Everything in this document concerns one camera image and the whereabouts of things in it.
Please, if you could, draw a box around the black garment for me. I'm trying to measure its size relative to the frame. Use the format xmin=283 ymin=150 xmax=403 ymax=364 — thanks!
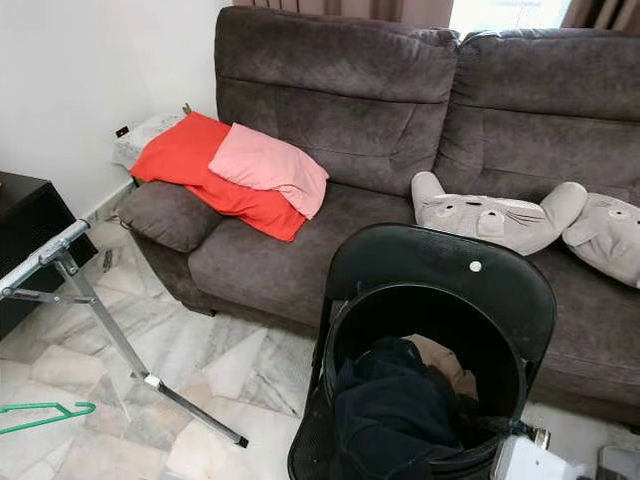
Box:
xmin=332 ymin=336 xmax=471 ymax=480

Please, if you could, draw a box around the green plastic hanger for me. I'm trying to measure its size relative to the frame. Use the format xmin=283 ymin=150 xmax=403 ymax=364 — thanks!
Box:
xmin=0 ymin=400 xmax=98 ymax=436

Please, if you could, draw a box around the tan garment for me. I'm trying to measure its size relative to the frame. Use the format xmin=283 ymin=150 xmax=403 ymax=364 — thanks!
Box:
xmin=400 ymin=333 xmax=479 ymax=401

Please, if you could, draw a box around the grey floor fan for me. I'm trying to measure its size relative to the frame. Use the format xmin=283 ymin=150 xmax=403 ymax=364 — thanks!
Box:
xmin=595 ymin=445 xmax=640 ymax=480

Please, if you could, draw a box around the black round laundry basket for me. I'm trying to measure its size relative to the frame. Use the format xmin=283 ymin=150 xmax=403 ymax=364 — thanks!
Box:
xmin=320 ymin=283 xmax=531 ymax=479

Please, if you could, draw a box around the black folding chair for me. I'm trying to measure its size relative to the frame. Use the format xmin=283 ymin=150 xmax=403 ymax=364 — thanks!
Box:
xmin=287 ymin=223 xmax=558 ymax=480

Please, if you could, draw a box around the silver metal clothes rack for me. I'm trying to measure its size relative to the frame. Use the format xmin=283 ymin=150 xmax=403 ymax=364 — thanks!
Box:
xmin=0 ymin=218 xmax=249 ymax=448

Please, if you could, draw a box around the black TV cabinet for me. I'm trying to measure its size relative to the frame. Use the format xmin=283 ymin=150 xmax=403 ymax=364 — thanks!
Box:
xmin=0 ymin=172 xmax=73 ymax=339

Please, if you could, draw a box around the pink pillow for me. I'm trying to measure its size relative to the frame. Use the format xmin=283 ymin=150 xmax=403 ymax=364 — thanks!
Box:
xmin=208 ymin=123 xmax=329 ymax=219

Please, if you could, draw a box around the side table with lace cloth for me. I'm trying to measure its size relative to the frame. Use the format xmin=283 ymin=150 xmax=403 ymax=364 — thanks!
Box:
xmin=112 ymin=112 xmax=186 ymax=171

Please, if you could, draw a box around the dark brown sofa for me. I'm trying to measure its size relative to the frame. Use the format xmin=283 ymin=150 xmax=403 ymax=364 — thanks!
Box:
xmin=117 ymin=5 xmax=640 ymax=426

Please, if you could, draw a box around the red pillow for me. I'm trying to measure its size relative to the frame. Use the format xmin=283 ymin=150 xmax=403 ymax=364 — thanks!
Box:
xmin=130 ymin=112 xmax=309 ymax=243

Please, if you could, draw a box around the bright window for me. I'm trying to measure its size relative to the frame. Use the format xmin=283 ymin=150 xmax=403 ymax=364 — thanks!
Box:
xmin=448 ymin=0 xmax=573 ymax=39

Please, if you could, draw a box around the brown curtain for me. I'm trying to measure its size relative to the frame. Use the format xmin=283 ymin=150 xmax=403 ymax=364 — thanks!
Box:
xmin=230 ymin=0 xmax=456 ymax=28
xmin=560 ymin=0 xmax=640 ymax=31

